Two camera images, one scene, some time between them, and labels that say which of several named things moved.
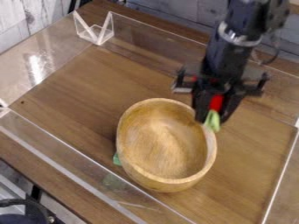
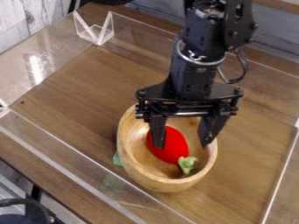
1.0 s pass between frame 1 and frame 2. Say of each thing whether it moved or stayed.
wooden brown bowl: stayed
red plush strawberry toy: moved
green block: stayed
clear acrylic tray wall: stayed
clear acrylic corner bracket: stayed
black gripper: moved
